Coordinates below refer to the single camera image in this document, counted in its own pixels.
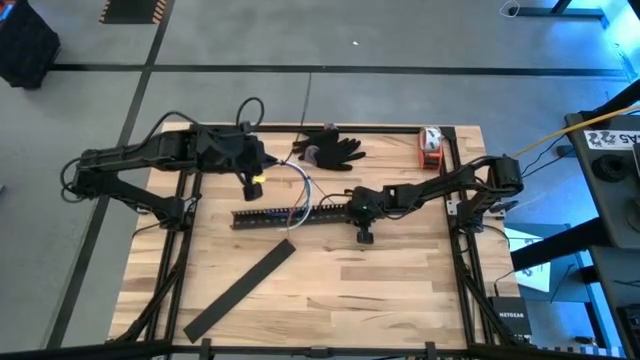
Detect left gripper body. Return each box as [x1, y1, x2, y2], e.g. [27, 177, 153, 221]
[193, 124, 274, 176]

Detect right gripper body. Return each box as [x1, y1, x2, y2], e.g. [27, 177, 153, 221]
[344, 186, 385, 227]

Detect black slotted cable duct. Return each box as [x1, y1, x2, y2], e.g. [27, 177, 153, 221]
[229, 203, 352, 232]

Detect black work glove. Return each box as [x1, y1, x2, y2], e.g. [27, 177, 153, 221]
[312, 137, 368, 172]
[291, 128, 341, 156]

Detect orange tape dispenser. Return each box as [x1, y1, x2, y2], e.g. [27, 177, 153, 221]
[417, 125, 446, 171]

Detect black clamp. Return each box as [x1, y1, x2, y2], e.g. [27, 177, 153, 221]
[487, 198, 521, 216]

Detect black mat with orange stripes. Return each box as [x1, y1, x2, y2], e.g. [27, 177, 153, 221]
[98, 0, 169, 26]

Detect white paper sheet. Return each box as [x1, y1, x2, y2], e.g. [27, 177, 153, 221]
[501, 225, 552, 295]

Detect black table leg beam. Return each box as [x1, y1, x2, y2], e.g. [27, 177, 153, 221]
[509, 216, 614, 274]

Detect black storage crate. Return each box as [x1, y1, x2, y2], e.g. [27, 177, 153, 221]
[0, 0, 62, 90]

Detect black spool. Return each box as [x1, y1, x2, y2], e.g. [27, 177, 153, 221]
[592, 153, 627, 184]

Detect dark grey side table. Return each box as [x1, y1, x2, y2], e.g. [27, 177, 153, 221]
[564, 107, 640, 250]

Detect white printed label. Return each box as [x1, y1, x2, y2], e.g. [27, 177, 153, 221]
[583, 128, 640, 152]

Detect black desk base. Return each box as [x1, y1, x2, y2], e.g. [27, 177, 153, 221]
[508, 0, 612, 22]

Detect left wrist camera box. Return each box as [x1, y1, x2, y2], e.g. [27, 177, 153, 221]
[242, 182, 265, 203]

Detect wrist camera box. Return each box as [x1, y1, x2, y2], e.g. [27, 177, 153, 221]
[242, 182, 265, 203]
[354, 225, 376, 246]

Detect black right arm cable loop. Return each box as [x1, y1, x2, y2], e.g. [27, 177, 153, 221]
[318, 191, 354, 209]

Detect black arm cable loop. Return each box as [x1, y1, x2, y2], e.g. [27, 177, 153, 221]
[234, 96, 266, 132]
[318, 191, 354, 209]

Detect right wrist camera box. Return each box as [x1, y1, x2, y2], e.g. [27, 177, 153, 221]
[354, 225, 376, 246]

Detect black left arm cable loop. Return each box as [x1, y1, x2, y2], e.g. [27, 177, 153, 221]
[234, 96, 266, 132]

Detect flat black duct cover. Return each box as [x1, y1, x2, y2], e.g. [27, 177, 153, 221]
[182, 238, 298, 345]

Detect black aluminium table frame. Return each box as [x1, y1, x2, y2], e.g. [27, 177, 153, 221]
[0, 122, 640, 360]

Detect black Netgear network switch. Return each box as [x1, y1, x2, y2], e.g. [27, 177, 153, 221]
[487, 295, 534, 338]

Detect thick yellow cable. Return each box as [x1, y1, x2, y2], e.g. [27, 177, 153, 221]
[512, 103, 640, 159]

